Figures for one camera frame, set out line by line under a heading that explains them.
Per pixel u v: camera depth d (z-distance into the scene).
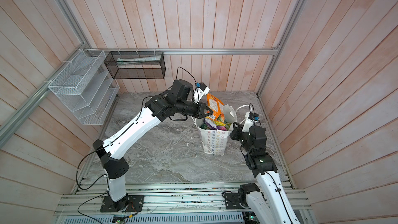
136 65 1.04
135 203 0.73
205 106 0.60
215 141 0.76
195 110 0.59
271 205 0.44
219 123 0.70
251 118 0.63
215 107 0.70
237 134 0.65
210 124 0.78
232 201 0.73
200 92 0.62
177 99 0.52
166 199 0.77
